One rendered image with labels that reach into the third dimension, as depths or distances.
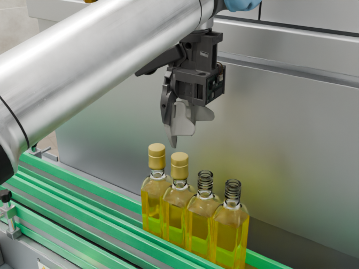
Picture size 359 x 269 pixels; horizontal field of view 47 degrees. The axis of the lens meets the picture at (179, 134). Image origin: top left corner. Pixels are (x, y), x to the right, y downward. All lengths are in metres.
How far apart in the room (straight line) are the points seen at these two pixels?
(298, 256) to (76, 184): 0.59
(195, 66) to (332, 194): 0.36
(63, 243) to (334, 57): 0.68
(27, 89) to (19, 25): 3.59
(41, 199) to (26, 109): 0.79
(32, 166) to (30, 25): 2.76
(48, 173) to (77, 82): 0.89
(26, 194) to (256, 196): 0.60
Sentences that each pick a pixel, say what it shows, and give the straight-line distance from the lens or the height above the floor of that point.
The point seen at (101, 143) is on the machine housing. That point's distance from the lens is 1.18.
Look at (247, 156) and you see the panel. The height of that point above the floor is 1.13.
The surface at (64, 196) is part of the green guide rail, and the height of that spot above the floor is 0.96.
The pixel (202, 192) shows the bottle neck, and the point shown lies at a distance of 0.79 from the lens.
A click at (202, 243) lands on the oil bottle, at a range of 0.84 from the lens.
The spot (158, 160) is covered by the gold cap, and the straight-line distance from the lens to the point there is 0.82.
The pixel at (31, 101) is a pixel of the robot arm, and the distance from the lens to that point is 0.33.
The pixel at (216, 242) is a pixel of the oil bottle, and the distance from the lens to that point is 0.82.
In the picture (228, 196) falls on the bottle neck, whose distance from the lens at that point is 0.76.
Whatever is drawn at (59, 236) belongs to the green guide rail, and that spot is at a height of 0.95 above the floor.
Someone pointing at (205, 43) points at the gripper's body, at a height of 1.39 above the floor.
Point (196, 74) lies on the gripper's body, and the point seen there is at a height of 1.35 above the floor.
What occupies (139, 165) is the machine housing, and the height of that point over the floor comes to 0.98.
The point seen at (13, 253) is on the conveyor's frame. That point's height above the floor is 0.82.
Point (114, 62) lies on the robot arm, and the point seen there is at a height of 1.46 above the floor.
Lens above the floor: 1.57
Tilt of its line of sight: 28 degrees down
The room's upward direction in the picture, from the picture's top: straight up
